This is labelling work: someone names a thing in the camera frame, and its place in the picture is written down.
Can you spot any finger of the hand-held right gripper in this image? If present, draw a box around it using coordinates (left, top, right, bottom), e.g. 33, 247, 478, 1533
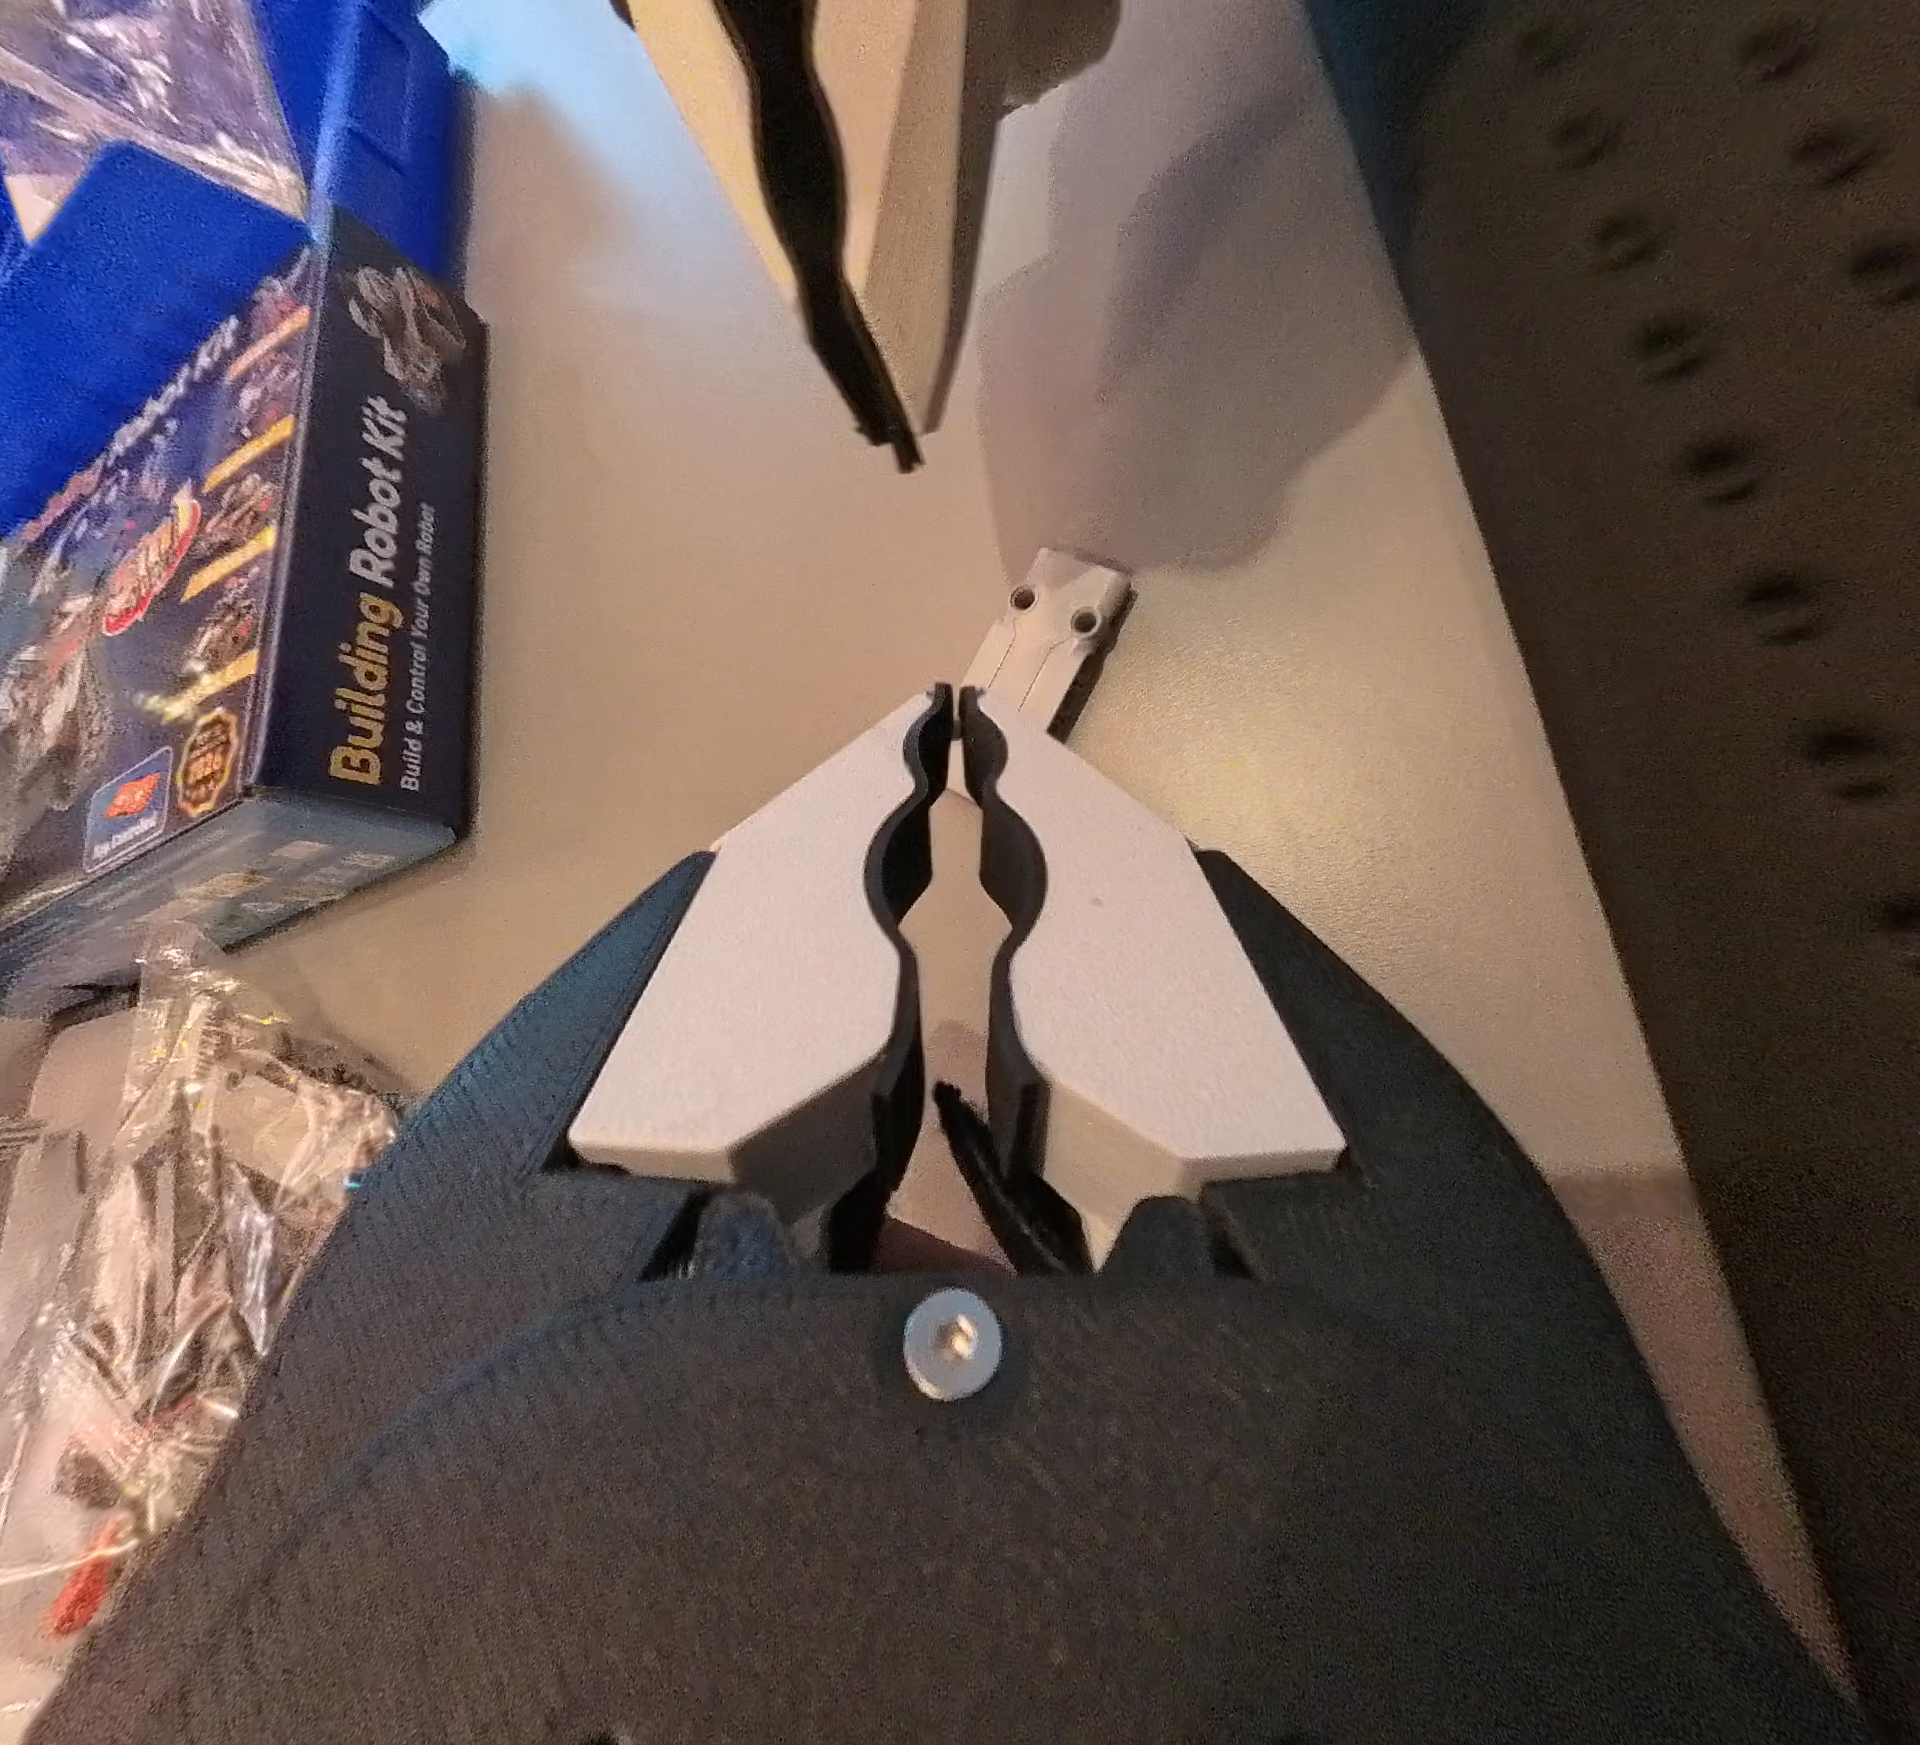
533, 0, 923, 476
811, 0, 1126, 437

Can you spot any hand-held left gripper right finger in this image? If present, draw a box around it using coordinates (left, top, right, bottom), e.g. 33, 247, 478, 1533
958, 687, 1350, 1217

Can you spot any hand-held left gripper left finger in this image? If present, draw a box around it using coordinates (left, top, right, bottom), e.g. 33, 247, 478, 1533
572, 683, 961, 1180

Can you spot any blue plastic bin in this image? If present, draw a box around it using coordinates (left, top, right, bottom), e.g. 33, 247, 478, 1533
0, 0, 460, 535

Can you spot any grey holed rectangular plate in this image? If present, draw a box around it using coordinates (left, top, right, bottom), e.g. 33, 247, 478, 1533
959, 548, 1138, 743

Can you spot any clear bag of grey beams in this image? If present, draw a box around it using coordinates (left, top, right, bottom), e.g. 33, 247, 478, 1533
0, 920, 410, 1653

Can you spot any blue robot kit box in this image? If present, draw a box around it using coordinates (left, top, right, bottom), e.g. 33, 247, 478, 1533
0, 198, 491, 985

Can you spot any crinkled clear plastic bag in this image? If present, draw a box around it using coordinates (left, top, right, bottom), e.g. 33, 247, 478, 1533
0, 0, 311, 250

